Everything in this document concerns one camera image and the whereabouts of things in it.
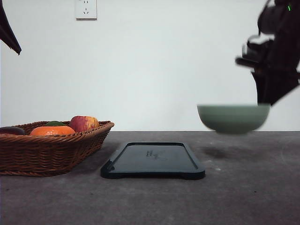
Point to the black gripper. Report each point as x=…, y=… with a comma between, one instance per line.
x=274, y=62

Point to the red yellow apple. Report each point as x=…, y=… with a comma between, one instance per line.
x=83, y=123

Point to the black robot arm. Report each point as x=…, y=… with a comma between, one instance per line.
x=281, y=18

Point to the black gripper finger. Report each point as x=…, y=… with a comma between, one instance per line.
x=7, y=34

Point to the brown wicker basket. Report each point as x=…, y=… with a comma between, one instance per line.
x=31, y=155

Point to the light green ceramic bowl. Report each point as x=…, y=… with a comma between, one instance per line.
x=233, y=119

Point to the white wall socket left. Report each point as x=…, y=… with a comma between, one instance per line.
x=86, y=10

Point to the dark green fruit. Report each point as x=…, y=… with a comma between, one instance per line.
x=54, y=123

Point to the dark teal rectangular tray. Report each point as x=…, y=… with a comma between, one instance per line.
x=153, y=160

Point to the dark purple fruit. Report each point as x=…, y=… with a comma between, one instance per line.
x=12, y=130

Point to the orange tangerine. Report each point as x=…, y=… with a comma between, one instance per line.
x=52, y=130

